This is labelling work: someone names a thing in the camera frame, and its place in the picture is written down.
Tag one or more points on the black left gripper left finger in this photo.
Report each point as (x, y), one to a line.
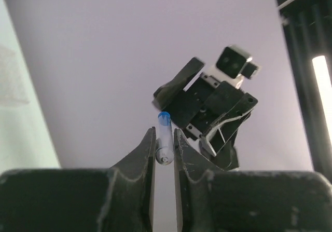
(119, 198)

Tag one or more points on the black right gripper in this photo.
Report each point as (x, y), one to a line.
(211, 114)

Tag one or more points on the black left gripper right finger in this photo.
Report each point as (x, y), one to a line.
(210, 199)

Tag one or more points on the blue capped small tube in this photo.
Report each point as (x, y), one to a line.
(165, 147)

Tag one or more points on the clear plastic box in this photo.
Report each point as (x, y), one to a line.
(13, 93)

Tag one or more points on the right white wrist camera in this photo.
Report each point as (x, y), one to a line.
(234, 65)

